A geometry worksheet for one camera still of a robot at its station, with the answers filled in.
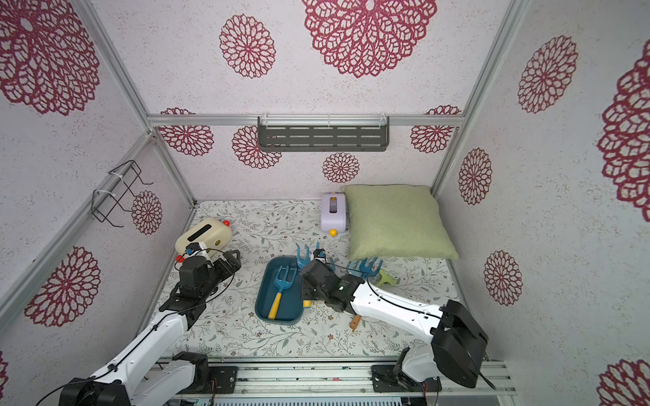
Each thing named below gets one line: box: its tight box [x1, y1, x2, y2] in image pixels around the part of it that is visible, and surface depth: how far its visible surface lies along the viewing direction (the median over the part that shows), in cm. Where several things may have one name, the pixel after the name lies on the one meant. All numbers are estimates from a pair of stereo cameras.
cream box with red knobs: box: [175, 217, 232, 263], surface depth 100 cm
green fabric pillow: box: [341, 183, 460, 262], surface depth 98 cm
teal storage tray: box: [254, 255, 304, 325], surface depth 93 cm
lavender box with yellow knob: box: [319, 192, 347, 237], surface depth 106 cm
